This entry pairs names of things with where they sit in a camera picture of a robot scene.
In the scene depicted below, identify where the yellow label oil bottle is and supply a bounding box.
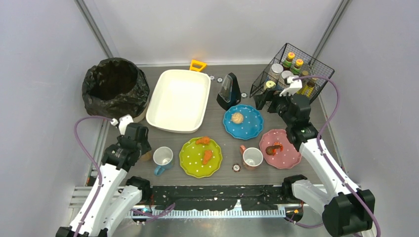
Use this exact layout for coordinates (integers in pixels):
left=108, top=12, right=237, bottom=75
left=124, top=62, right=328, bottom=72
left=302, top=78, right=318, bottom=98

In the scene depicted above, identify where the grain jar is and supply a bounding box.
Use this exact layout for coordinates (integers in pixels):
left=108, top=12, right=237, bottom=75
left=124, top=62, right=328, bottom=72
left=266, top=63, right=284, bottom=85
left=278, top=70, right=293, bottom=89

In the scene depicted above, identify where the red sauce bottle yellow cap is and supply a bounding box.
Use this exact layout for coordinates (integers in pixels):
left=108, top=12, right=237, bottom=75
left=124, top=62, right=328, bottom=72
left=291, top=59, right=304, bottom=75

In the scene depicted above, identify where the green polka dot plate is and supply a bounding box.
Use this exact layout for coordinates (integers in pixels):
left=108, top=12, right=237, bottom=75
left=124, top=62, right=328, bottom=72
left=179, top=137, right=223, bottom=178

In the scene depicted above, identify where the yellow lid spice shaker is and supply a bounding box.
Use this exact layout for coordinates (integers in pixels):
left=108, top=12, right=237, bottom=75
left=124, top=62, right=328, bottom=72
left=263, top=80, right=277, bottom=91

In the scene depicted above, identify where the pink lid spice shaker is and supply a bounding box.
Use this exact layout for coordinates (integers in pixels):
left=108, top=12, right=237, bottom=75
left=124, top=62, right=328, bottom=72
left=140, top=151, right=153, bottom=162

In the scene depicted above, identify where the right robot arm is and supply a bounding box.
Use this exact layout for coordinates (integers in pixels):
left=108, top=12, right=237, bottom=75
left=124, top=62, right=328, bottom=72
left=254, top=89, right=378, bottom=237

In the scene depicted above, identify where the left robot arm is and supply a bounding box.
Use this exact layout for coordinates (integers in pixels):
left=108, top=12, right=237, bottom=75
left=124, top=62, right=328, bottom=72
left=56, top=123, right=152, bottom=237

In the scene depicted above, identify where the blue polka dot plate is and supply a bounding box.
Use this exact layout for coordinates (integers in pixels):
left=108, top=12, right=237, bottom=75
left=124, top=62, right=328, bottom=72
left=223, top=104, right=264, bottom=140

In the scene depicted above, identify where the beige bun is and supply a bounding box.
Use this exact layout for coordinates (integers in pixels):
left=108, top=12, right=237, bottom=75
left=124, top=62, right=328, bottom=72
left=231, top=112, right=244, bottom=124

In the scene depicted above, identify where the black metronome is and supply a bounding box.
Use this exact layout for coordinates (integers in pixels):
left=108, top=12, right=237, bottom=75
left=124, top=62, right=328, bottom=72
left=216, top=73, right=242, bottom=111

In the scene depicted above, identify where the pink polka dot plate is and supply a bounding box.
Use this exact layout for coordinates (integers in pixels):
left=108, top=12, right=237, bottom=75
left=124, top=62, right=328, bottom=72
left=259, top=129, right=302, bottom=169

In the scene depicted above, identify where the brown and orange food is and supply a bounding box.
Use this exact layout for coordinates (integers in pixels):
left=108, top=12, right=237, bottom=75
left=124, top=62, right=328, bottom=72
left=265, top=142, right=283, bottom=156

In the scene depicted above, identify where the black bag lined trash bin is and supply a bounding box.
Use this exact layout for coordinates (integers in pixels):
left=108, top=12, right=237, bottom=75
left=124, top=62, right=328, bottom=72
left=82, top=57, right=150, bottom=122

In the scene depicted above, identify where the white rectangular basin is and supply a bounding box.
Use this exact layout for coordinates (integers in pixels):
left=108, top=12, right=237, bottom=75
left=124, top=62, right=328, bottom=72
left=146, top=69, right=211, bottom=133

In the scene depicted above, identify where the upper orange food piece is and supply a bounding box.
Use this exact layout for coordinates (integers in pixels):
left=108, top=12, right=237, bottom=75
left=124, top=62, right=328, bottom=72
left=195, top=136, right=211, bottom=145

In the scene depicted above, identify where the orange food piece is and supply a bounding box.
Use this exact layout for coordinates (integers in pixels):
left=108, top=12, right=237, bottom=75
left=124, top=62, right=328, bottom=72
left=202, top=150, right=213, bottom=165
left=195, top=136, right=211, bottom=145

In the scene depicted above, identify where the brown poker chip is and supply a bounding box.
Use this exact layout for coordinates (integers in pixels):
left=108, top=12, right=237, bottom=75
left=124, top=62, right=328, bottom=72
left=232, top=164, right=241, bottom=172

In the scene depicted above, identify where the lower orange food piece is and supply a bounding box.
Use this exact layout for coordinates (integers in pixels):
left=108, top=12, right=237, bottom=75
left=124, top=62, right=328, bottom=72
left=202, top=150, right=213, bottom=165

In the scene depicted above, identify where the black base mat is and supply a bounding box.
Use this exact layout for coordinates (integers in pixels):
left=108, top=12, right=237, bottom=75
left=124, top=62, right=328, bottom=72
left=152, top=185, right=301, bottom=211

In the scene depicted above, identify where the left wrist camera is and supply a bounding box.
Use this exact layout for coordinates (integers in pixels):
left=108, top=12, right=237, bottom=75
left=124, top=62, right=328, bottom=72
left=118, top=115, right=133, bottom=135

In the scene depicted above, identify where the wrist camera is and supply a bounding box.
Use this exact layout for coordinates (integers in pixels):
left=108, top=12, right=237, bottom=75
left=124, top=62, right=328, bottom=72
left=118, top=115, right=133, bottom=135
left=279, top=75, right=302, bottom=97

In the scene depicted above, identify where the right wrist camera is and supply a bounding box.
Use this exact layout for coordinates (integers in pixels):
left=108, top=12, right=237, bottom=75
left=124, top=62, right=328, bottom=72
left=279, top=75, right=302, bottom=97

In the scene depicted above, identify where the blue handled white mug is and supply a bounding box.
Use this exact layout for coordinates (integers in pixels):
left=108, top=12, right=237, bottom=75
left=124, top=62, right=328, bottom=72
left=153, top=147, right=174, bottom=176

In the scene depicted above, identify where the black wire basket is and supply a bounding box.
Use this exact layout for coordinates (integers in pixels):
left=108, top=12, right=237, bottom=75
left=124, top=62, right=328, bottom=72
left=250, top=43, right=335, bottom=98

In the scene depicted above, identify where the orange handled white mug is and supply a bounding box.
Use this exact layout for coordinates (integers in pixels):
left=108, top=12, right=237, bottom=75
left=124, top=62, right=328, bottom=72
left=240, top=145, right=264, bottom=170

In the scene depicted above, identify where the orange plastic handle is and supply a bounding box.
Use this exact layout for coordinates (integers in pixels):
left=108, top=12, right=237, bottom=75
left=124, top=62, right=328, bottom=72
left=189, top=59, right=207, bottom=72

